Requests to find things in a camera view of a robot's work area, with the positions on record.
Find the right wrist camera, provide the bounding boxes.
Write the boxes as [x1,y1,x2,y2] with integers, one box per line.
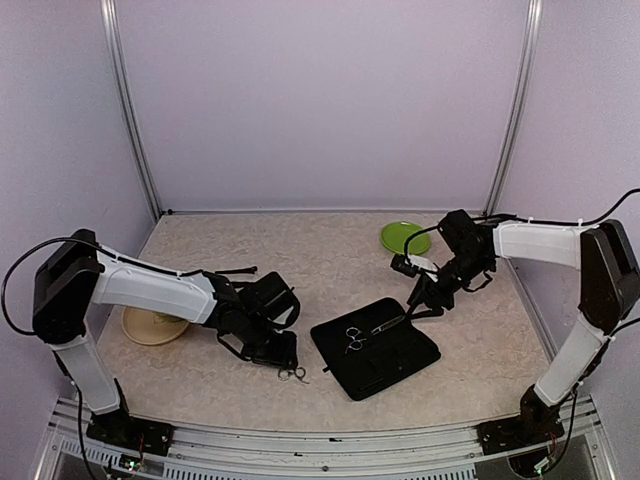
[391,254,438,279]

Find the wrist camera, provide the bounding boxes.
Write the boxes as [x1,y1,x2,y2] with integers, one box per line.
[391,254,438,279]
[264,289,301,330]

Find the aluminium frame post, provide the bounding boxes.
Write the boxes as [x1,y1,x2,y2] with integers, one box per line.
[100,0,163,222]
[483,0,544,215]

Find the front aluminium rail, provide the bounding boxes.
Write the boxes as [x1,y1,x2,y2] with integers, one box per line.
[37,394,616,480]

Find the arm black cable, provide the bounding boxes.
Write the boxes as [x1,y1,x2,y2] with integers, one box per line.
[574,187,640,231]
[0,237,101,336]

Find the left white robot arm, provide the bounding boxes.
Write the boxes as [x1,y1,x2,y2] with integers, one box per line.
[32,229,301,445]

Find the left aluminium frame post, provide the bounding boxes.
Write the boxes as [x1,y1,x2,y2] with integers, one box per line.
[100,0,163,222]

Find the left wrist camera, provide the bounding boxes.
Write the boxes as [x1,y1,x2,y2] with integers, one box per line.
[264,289,301,330]

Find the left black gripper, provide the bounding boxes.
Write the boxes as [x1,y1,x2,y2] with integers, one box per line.
[237,313,298,370]

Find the beige plate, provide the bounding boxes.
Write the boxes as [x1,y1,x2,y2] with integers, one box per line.
[121,307,190,346]

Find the right aluminium frame post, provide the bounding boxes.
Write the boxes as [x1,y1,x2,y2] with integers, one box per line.
[483,0,544,215]

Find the green bowl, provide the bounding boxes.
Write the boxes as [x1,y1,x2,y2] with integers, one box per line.
[154,313,182,324]

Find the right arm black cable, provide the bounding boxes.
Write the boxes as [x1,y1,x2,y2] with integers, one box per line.
[574,187,640,231]

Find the green plate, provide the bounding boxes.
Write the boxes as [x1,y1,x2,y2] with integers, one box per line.
[380,221,431,255]

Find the silver scissors black blades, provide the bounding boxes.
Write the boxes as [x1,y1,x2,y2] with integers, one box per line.
[345,315,406,354]

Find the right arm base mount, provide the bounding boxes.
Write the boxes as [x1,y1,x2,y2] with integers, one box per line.
[476,416,565,455]

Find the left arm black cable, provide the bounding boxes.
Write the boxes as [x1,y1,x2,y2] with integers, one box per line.
[0,237,101,336]

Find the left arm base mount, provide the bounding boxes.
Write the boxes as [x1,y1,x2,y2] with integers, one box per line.
[86,408,174,456]

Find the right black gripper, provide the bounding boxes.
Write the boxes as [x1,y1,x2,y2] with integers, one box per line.
[406,250,492,319]

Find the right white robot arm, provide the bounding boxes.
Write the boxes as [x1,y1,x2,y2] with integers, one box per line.
[392,210,639,444]

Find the black tool pouch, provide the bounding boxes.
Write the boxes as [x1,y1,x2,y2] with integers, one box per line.
[310,297,441,401]

